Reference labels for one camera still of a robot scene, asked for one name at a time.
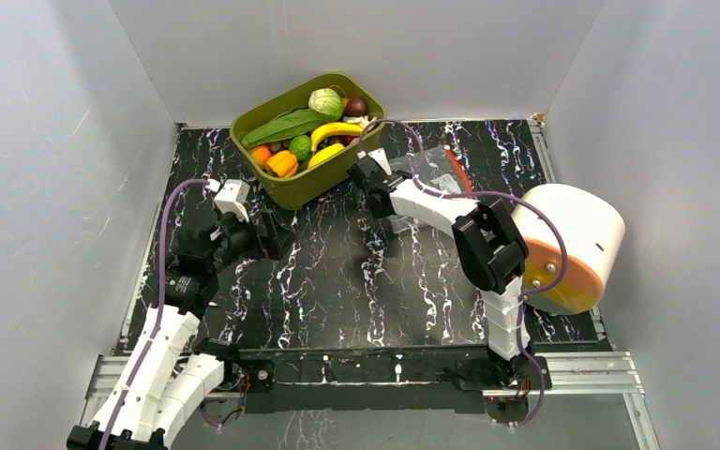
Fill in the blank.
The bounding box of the green leafy vegetable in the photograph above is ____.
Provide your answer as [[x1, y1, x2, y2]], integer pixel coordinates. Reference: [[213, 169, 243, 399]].
[[240, 108, 338, 147]]

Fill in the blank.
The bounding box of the green white cabbage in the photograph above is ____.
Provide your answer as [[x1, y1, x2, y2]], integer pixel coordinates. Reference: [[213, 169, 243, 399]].
[[307, 88, 344, 118]]

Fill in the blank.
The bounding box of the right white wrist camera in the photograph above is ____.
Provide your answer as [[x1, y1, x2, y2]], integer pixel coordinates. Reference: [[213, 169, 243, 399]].
[[357, 147, 392, 174]]

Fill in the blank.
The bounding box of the dark purple fruit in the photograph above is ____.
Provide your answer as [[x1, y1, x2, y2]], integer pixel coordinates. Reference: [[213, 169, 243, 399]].
[[343, 97, 368, 118]]

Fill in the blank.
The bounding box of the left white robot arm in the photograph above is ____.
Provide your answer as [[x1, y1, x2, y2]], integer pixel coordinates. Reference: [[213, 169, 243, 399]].
[[67, 210, 294, 449]]

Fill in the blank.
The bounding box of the olive green plastic bin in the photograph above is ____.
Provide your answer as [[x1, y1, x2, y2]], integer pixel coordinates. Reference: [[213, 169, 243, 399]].
[[230, 73, 387, 210]]

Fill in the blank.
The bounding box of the small orange fruit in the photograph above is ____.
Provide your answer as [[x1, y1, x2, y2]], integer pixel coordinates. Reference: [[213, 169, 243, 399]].
[[249, 145, 273, 167]]

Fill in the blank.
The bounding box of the green bumpy lime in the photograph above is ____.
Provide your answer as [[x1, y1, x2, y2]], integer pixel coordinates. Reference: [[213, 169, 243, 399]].
[[288, 135, 312, 162]]

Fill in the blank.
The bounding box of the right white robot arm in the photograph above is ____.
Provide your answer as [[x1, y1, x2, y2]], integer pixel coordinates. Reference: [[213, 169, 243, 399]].
[[348, 156, 530, 389]]

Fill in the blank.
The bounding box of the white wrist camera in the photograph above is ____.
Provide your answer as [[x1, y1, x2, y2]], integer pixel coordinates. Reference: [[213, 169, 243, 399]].
[[357, 147, 392, 174], [209, 179, 249, 223]]

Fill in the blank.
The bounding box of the lower yellow banana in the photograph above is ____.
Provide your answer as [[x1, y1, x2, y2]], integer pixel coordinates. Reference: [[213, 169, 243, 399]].
[[307, 143, 345, 169]]

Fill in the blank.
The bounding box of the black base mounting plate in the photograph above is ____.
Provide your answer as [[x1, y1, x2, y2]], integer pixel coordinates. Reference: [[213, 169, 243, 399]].
[[226, 344, 552, 420]]

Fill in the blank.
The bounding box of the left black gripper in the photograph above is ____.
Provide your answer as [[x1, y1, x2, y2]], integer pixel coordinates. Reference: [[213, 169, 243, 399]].
[[208, 207, 298, 273]]

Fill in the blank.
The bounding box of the orange bell pepper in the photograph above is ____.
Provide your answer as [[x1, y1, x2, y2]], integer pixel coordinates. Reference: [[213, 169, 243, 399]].
[[264, 150, 299, 178]]

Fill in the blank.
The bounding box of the yellow banana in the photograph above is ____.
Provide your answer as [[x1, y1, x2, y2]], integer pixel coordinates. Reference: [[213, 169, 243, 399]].
[[307, 143, 345, 169], [310, 122, 364, 153]]

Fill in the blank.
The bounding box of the clear zip top bag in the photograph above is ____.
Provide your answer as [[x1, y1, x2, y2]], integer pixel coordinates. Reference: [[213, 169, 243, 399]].
[[388, 145, 473, 234]]

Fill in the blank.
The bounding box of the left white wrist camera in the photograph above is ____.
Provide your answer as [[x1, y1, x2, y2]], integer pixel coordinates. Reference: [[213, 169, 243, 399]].
[[209, 179, 249, 223]]

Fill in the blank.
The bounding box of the upper yellow banana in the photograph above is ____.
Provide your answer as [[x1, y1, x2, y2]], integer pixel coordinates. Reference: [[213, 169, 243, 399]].
[[310, 122, 364, 153]]

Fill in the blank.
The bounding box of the white orange cylinder drum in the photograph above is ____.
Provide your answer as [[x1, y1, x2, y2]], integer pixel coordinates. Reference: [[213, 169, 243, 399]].
[[513, 184, 625, 315]]

